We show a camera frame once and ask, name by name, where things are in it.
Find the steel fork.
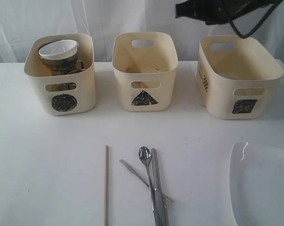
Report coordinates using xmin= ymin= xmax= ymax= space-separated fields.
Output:
xmin=119 ymin=159 xmax=174 ymax=208

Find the stainless steel bowl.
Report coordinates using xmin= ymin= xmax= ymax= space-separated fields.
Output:
xmin=37 ymin=40 xmax=79 ymax=71

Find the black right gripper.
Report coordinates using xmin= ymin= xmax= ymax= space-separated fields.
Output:
xmin=175 ymin=0 xmax=281 ymax=25

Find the large white plate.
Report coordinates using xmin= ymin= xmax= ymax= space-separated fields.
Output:
xmin=229 ymin=141 xmax=284 ymax=226

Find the cream bin with square mark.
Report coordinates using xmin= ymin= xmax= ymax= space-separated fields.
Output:
xmin=196 ymin=35 xmax=284 ymax=119

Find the steel spoon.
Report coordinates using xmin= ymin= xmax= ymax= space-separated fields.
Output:
xmin=139 ymin=146 xmax=158 ymax=226

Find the steel mug with handle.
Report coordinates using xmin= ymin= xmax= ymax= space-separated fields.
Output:
xmin=51 ymin=60 xmax=85 ymax=76

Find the cream bin with circle mark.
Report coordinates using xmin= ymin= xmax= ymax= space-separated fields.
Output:
xmin=24 ymin=33 xmax=96 ymax=115

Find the steel table knife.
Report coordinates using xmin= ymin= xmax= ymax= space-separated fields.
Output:
xmin=151 ymin=148 xmax=168 ymax=226

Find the cream bin with triangle mark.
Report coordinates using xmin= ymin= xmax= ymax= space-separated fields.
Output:
xmin=112 ymin=32 xmax=178 ymax=112

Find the white ceramic bowl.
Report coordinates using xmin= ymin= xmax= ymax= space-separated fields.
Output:
xmin=38 ymin=40 xmax=78 ymax=60

